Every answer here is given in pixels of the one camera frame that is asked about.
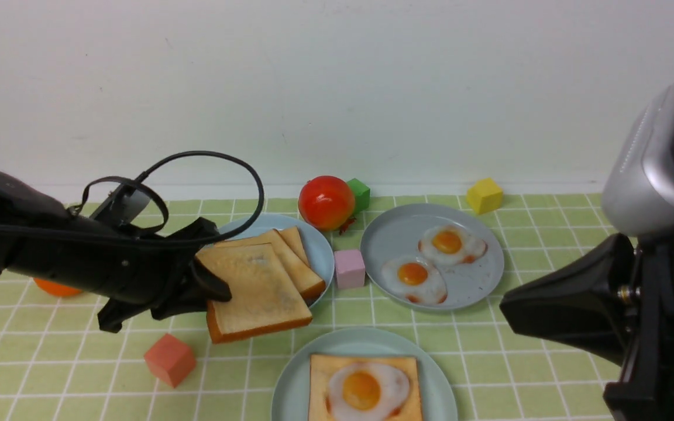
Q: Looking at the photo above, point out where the orange mandarin fruit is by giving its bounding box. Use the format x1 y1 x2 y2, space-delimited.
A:
34 279 83 298

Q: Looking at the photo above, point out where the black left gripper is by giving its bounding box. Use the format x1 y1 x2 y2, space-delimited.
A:
7 239 232 333

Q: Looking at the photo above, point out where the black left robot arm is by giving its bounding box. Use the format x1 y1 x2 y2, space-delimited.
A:
0 171 232 333

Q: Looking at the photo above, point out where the grey plate with eggs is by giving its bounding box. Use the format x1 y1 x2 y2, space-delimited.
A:
359 203 504 311

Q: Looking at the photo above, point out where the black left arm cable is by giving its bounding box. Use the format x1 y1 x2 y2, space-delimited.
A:
0 151 265 249

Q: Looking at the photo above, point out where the pink cube block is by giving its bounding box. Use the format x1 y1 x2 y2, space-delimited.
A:
334 250 366 289

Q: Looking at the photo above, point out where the green checkered tablecloth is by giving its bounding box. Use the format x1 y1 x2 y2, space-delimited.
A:
0 194 619 420

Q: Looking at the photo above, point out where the yellow cube block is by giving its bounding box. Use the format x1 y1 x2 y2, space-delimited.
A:
466 178 504 215

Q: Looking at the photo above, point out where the blue plate with bread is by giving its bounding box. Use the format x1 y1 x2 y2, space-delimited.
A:
229 213 335 308

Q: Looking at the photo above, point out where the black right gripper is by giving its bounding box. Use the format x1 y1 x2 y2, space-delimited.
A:
500 227 674 420

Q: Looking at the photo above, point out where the salmon red cube block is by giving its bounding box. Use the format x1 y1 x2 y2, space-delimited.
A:
144 333 197 388

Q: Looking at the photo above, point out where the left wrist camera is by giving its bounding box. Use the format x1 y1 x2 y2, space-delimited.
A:
90 184 152 227

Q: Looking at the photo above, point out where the red tomato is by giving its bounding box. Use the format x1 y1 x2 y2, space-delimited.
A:
298 175 356 234

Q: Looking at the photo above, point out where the toast slice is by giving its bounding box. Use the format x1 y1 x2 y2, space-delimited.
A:
214 226 326 303
308 354 423 420
197 243 312 344

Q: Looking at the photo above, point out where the green cube block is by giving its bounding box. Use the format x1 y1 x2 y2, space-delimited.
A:
346 178 371 215

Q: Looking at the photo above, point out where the fried egg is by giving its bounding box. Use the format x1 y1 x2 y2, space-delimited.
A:
418 225 489 267
381 256 448 305
325 362 410 420

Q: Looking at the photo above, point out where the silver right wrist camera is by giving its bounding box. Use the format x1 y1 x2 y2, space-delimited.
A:
601 83 674 237

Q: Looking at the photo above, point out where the light blue front plate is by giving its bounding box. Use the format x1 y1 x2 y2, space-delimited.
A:
270 327 459 420

